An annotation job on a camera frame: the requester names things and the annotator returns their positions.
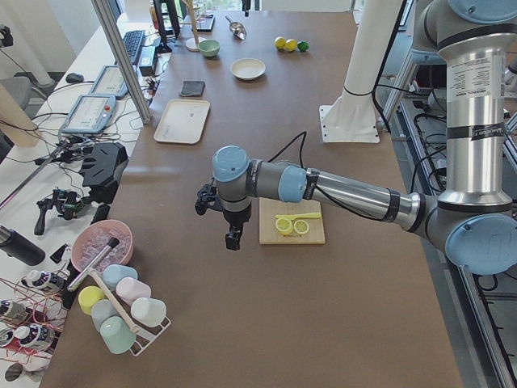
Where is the white round plate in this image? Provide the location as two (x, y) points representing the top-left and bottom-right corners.
(230, 58), (266, 81)

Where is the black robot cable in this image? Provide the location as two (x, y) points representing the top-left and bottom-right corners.
(269, 131), (324, 203)

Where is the teach pendant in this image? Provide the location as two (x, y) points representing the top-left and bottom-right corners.
(90, 65), (128, 99)
(60, 95), (116, 135)

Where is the white wire cup rack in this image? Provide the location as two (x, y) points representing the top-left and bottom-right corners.
(130, 317), (172, 356)

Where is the black perforated stand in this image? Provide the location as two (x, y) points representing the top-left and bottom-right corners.
(79, 142), (128, 204)

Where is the black computer mouse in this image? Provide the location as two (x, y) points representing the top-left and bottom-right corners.
(65, 73), (84, 84)

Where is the pink plastic cup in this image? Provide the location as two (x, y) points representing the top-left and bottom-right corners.
(116, 276), (152, 306)

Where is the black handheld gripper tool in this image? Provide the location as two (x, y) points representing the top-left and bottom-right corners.
(34, 188), (92, 235)

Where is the mint green bowl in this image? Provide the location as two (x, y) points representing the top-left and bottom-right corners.
(198, 39), (221, 58)

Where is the dark grey folded cloth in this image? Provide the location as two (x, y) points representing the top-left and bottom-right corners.
(179, 80), (205, 97)

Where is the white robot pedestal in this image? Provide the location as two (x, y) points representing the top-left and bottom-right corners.
(320, 0), (405, 143)

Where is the far teach pendant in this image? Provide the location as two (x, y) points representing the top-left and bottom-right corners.
(90, 65), (128, 99)

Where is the yellow plastic cup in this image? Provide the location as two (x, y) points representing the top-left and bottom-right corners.
(78, 285), (106, 315)

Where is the pink bowl with ice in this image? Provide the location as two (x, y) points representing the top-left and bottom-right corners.
(71, 220), (134, 272)

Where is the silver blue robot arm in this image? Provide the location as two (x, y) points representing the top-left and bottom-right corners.
(212, 1), (516, 275)

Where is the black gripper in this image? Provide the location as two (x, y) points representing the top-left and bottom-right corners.
(221, 200), (251, 251)

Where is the left lemon slice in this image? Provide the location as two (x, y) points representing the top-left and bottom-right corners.
(275, 217), (294, 235)

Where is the small labelled bottle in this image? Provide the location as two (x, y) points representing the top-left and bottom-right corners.
(22, 270), (65, 294)

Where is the near teach pendant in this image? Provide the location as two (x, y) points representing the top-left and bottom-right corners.
(60, 95), (116, 135)

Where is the yellow lemon near lime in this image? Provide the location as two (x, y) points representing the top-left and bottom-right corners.
(284, 39), (298, 52)

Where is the black thermos bottle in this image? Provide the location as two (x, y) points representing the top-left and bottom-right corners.
(1, 225), (45, 266)

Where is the metal scoop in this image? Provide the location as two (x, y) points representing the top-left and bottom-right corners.
(225, 15), (247, 40)

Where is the wooden glass holder stand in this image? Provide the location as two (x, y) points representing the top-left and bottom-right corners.
(182, 0), (200, 52)

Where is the mint plastic cup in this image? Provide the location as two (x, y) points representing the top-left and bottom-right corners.
(100, 316), (137, 354)

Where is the metal muddler black tip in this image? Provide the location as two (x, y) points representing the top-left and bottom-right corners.
(67, 237), (120, 292)

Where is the white plastic cup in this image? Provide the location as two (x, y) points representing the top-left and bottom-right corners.
(131, 297), (166, 327)

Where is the black keyboard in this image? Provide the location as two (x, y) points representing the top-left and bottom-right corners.
(123, 30), (145, 65)

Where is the grey plastic cup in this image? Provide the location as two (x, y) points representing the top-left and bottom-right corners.
(90, 299), (119, 331)

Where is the cream rectangular tray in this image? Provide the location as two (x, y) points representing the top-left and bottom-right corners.
(153, 99), (210, 145)

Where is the yellow lemon outer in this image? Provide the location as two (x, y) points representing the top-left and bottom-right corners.
(274, 36), (286, 50)

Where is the right lemon slice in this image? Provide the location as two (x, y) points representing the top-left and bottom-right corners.
(292, 219), (310, 235)

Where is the lemon slice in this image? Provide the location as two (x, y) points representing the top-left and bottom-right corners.
(292, 219), (310, 235)
(275, 217), (294, 235)

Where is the green lime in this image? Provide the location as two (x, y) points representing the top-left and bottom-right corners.
(297, 40), (309, 53)

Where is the bamboo cutting board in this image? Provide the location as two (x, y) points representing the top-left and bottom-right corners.
(259, 198), (326, 245)

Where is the blue plastic cup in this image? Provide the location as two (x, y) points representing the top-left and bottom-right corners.
(102, 264), (138, 290)

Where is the aluminium frame post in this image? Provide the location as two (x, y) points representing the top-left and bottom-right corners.
(91, 0), (152, 124)

